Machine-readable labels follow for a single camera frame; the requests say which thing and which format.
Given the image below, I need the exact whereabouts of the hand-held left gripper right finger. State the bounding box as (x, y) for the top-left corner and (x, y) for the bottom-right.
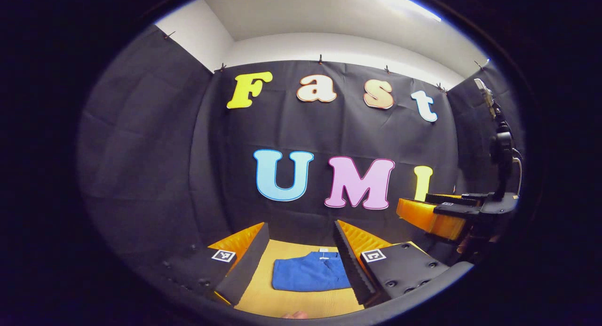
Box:
(333, 219), (475, 308)

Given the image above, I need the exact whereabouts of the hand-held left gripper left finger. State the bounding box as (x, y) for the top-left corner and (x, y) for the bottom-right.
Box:
(162, 223), (270, 307)

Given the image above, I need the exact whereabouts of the blue corduroy jacket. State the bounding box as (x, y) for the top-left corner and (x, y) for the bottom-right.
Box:
(272, 251), (352, 292)

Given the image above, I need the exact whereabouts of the row of cloth clips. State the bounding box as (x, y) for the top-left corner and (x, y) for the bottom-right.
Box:
(162, 31), (490, 92)

